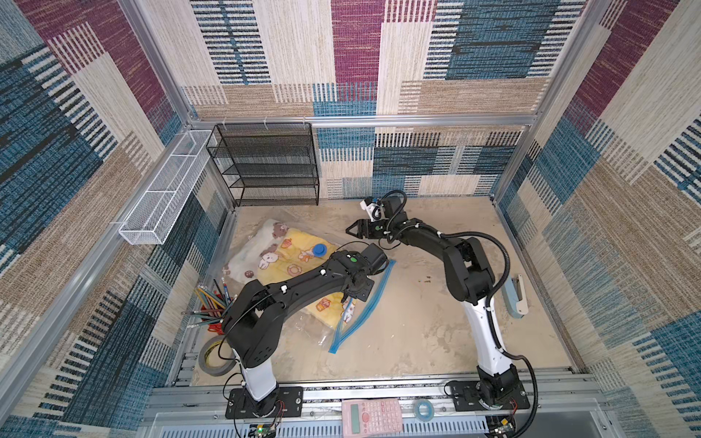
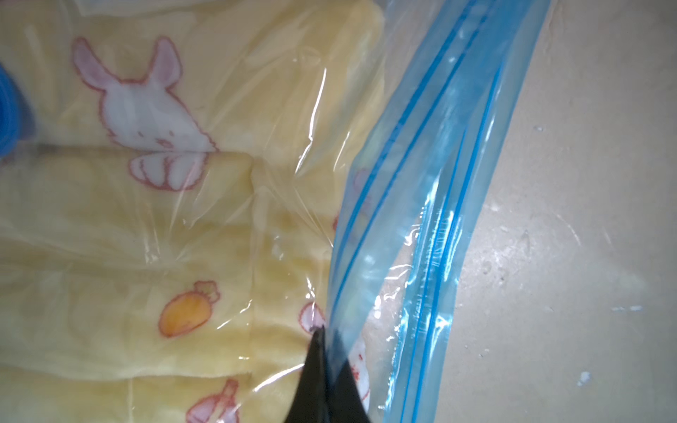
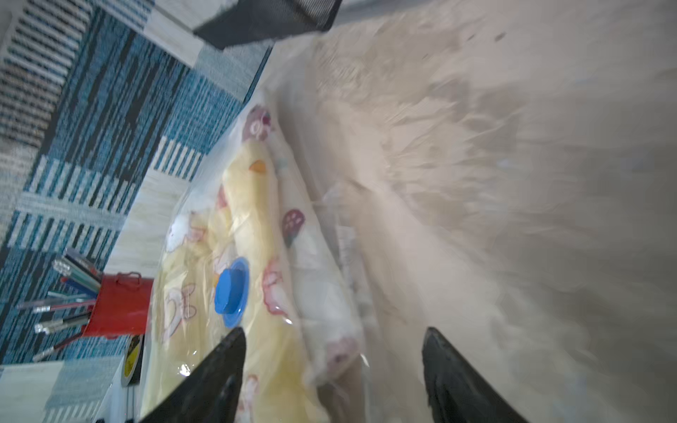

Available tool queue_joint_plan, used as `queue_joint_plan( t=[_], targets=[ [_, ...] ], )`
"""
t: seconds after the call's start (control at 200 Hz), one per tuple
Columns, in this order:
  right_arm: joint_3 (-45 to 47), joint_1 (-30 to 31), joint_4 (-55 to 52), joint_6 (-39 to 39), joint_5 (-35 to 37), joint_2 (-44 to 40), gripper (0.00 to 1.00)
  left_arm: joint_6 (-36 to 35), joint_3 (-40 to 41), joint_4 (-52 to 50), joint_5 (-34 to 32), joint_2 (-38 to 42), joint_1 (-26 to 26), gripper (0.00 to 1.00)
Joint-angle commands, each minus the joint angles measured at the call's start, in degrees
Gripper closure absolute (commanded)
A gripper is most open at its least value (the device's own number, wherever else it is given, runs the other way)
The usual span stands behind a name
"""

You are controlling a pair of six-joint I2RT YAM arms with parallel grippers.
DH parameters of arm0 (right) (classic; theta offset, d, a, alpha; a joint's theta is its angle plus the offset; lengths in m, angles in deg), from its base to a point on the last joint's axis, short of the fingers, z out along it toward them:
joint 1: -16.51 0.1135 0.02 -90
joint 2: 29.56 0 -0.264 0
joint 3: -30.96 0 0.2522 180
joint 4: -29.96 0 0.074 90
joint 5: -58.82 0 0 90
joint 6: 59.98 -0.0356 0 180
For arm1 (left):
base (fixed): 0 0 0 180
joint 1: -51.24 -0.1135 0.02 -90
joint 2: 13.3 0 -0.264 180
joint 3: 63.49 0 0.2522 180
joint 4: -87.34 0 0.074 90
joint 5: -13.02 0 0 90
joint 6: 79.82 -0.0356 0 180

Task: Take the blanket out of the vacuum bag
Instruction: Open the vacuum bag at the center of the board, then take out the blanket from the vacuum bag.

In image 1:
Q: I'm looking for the clear vacuum bag blue zipper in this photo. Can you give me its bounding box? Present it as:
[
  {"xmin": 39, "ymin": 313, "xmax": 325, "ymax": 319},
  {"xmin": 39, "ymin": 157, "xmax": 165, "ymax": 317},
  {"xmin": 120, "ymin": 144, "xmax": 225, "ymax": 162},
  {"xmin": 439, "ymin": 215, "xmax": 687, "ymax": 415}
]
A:
[{"xmin": 217, "ymin": 219, "xmax": 389, "ymax": 367}]

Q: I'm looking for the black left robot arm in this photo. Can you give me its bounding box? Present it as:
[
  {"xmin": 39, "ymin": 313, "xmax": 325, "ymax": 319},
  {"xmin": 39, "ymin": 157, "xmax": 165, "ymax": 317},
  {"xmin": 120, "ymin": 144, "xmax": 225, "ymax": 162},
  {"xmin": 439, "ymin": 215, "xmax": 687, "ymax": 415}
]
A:
[{"xmin": 222, "ymin": 244, "xmax": 389, "ymax": 403}]

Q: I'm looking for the pink calculator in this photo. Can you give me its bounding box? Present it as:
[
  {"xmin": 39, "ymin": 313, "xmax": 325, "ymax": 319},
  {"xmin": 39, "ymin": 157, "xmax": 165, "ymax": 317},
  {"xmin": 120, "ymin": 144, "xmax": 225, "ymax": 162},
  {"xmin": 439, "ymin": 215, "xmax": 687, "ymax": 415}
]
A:
[{"xmin": 341, "ymin": 398, "xmax": 403, "ymax": 437}]

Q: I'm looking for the red pencil cup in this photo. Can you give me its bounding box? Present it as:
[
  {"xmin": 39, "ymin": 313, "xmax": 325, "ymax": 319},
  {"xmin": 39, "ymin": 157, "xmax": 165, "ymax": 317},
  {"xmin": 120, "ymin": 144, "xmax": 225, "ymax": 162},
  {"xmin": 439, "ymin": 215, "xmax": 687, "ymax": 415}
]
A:
[{"xmin": 207, "ymin": 322, "xmax": 224, "ymax": 336}]

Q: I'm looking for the white mesh wall basket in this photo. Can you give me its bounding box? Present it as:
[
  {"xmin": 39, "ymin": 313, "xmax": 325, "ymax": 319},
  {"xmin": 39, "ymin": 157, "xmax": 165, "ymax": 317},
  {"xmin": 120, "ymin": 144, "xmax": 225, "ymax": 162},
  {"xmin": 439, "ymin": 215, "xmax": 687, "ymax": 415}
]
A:
[{"xmin": 119, "ymin": 130, "xmax": 211, "ymax": 246}]

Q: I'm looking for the white bear print blanket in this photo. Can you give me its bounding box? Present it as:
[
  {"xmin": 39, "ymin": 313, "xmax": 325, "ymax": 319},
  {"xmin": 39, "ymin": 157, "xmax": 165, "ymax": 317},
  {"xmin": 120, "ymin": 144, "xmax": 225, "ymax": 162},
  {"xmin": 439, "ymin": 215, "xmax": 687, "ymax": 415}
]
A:
[{"xmin": 223, "ymin": 219, "xmax": 290, "ymax": 284}]

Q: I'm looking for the yellow cartoon print blanket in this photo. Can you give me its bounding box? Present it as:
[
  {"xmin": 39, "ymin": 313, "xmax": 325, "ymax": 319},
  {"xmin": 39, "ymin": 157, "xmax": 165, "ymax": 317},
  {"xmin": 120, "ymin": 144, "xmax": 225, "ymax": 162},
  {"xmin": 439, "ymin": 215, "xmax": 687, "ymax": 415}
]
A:
[{"xmin": 256, "ymin": 228, "xmax": 363, "ymax": 330}]

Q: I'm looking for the black wire shelf rack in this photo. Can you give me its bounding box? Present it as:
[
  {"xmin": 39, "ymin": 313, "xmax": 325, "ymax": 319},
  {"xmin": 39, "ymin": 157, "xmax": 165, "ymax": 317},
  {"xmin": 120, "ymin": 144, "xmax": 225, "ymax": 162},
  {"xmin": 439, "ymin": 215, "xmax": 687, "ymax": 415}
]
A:
[{"xmin": 207, "ymin": 122, "xmax": 321, "ymax": 207}]

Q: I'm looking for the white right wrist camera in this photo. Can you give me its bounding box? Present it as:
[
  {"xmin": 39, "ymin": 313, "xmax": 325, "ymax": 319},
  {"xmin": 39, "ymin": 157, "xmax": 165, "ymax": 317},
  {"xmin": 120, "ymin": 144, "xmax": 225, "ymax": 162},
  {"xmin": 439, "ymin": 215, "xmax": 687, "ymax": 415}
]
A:
[{"xmin": 361, "ymin": 197, "xmax": 383, "ymax": 222}]

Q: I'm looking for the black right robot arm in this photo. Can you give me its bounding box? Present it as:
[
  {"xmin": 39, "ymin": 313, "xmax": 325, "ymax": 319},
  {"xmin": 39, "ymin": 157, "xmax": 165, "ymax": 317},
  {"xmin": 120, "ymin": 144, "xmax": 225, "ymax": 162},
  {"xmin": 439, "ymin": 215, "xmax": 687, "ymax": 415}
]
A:
[{"xmin": 345, "ymin": 190, "xmax": 539, "ymax": 414}]

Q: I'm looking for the grey tape roll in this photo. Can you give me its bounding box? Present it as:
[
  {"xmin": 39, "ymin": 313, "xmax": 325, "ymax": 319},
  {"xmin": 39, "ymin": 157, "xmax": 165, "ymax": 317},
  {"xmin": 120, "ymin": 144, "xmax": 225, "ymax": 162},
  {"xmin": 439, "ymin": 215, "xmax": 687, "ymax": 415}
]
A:
[{"xmin": 198, "ymin": 336, "xmax": 235, "ymax": 377}]

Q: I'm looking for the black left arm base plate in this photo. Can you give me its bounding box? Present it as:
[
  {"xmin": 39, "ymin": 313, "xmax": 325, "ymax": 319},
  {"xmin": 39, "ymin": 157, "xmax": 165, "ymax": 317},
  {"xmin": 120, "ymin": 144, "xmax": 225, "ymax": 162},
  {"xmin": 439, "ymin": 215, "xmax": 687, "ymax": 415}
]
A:
[{"xmin": 225, "ymin": 386, "xmax": 304, "ymax": 420}]

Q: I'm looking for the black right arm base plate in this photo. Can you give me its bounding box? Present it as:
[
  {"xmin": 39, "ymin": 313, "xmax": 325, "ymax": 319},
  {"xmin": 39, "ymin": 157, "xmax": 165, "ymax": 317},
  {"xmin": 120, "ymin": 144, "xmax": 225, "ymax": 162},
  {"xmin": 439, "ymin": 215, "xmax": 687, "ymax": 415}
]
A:
[{"xmin": 444, "ymin": 380, "xmax": 531, "ymax": 412}]

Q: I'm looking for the grey blue stapler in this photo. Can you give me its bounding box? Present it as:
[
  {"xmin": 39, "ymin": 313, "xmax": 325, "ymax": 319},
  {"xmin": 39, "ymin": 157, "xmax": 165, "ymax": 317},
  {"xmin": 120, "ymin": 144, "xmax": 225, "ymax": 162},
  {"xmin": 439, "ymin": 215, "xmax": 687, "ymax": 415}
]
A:
[{"xmin": 502, "ymin": 275, "xmax": 529, "ymax": 319}]

